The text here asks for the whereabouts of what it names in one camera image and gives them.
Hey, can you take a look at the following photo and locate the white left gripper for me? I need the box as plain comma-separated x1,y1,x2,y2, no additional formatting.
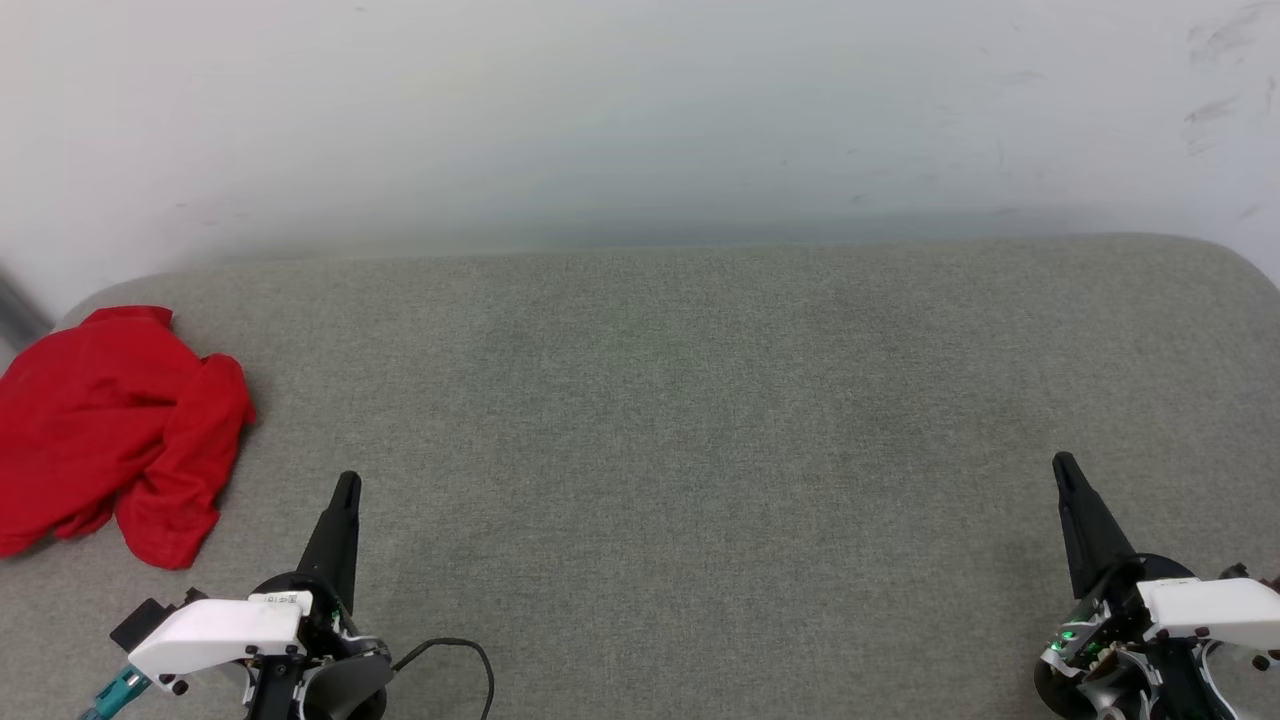
127,471,393,703

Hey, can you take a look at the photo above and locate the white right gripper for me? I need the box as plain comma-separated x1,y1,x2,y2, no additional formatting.
1040,452,1280,673

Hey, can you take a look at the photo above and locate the red shirt with white sleeves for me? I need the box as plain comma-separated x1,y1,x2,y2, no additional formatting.
0,305,257,571

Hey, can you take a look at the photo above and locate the thin black cable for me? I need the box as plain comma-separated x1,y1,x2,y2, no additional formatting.
392,637,496,720

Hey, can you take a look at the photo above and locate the teal cable connector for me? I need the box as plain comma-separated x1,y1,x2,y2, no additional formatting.
80,667,153,720

